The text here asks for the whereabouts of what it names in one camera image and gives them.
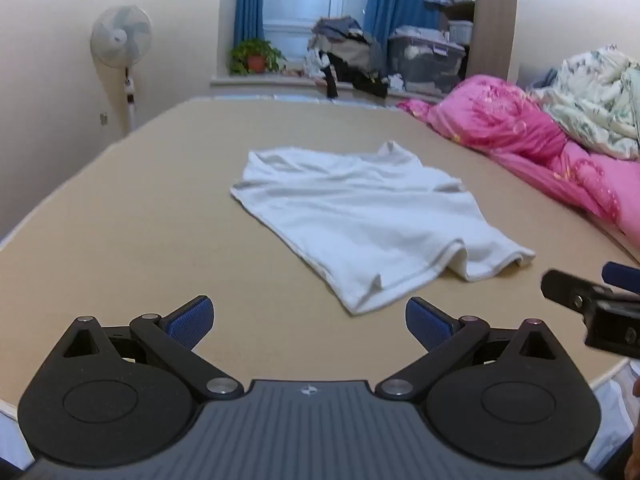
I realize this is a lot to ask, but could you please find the white t-shirt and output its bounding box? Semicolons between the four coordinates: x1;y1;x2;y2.
230;141;536;315

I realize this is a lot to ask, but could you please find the pile of dark clothes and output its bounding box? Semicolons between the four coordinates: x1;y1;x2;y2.
303;16;388;100

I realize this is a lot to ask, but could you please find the pink quilt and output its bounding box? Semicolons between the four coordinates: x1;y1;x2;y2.
399;75;639;246

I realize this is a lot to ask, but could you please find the floral white quilt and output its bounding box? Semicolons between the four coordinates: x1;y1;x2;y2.
529;46;639;162

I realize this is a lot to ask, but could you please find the clear plastic storage bin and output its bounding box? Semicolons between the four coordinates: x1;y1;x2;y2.
387;26;466;96

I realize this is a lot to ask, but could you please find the white basket on shelf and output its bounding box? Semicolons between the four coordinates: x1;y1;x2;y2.
448;21;473;46

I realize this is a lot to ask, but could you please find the wooden wardrobe panel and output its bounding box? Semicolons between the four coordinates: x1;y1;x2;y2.
466;0;518;80

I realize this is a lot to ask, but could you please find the white standing fan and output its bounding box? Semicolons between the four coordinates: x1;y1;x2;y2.
90;6;152;132

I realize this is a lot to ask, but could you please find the potted green plant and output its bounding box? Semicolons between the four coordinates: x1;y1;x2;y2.
229;38;286;76

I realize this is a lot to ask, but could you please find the left blue curtain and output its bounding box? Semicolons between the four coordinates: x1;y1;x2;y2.
233;0;264;47

